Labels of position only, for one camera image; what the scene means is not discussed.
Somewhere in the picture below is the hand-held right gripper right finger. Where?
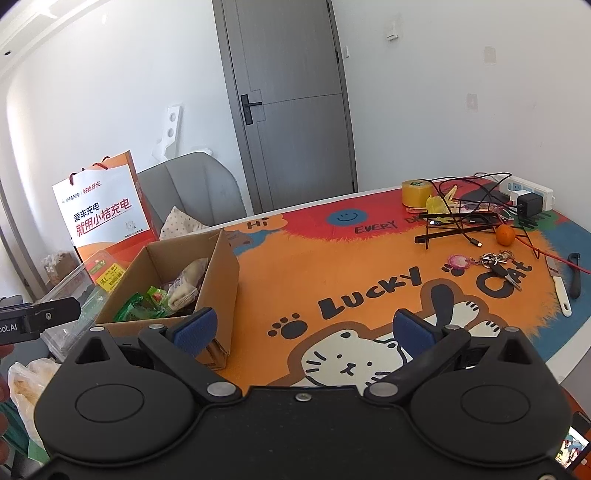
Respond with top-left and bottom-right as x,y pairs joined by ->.
365,308 -> 539,402

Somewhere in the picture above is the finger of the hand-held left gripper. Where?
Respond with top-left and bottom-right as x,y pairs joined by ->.
32,296 -> 81,333

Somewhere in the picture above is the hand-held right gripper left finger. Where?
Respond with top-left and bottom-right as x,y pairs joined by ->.
69,307 -> 241,402

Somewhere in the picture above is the brown cardboard box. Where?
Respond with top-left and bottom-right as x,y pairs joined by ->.
95,229 -> 241,370

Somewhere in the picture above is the long white snack packet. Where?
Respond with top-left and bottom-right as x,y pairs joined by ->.
173,258 -> 209,296

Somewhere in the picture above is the dark green snack packet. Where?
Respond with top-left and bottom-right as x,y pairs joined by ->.
113,293 -> 153,322

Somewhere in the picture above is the clear plastic clamshell container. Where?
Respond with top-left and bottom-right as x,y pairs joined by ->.
41,249 -> 130,363

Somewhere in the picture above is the brown package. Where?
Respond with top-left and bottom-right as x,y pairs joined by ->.
41,251 -> 79,289

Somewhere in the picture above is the translucent plastic bag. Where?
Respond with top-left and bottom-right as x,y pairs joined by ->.
7,357 -> 61,462

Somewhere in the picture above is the black metal stand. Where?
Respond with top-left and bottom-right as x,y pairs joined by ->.
414,212 -> 502,250

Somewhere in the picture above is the dotted beige cushion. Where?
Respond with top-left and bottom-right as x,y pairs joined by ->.
159,206 -> 215,241

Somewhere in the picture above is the bunch of keys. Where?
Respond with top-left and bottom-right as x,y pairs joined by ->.
478,250 -> 522,291

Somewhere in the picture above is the white and orange paper bag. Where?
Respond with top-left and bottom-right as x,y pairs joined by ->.
52,150 -> 160,264

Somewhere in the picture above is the yellow crumpled wrapper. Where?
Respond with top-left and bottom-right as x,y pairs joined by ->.
425,185 -> 462,214

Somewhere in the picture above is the yellow tape roll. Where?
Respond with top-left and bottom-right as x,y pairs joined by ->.
401,179 -> 432,208

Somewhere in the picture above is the grey chair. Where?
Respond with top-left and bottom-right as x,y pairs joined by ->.
137,151 -> 247,241

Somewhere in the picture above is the black flat device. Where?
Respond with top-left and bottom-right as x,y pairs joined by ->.
462,182 -> 511,206

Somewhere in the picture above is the black pen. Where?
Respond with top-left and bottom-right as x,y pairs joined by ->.
567,252 -> 581,300

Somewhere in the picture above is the black charger adapter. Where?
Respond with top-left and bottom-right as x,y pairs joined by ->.
516,192 -> 543,217

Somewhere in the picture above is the white power strip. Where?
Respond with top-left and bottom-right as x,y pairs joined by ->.
501,176 -> 556,210

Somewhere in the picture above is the smartphone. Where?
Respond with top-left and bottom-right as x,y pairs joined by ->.
556,427 -> 591,472

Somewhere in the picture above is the white foam piece with holes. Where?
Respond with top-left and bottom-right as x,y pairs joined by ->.
151,105 -> 183,162

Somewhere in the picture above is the grey door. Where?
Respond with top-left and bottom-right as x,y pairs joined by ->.
212,0 -> 358,215

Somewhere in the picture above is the black cable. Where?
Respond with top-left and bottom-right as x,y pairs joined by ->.
427,172 -> 520,247

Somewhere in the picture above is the white-handled knife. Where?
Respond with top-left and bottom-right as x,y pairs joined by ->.
545,256 -> 573,317

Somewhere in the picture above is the red wire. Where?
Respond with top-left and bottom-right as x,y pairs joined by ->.
515,228 -> 591,278

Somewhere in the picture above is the black door handle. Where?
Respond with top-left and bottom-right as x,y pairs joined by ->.
240,92 -> 263,126

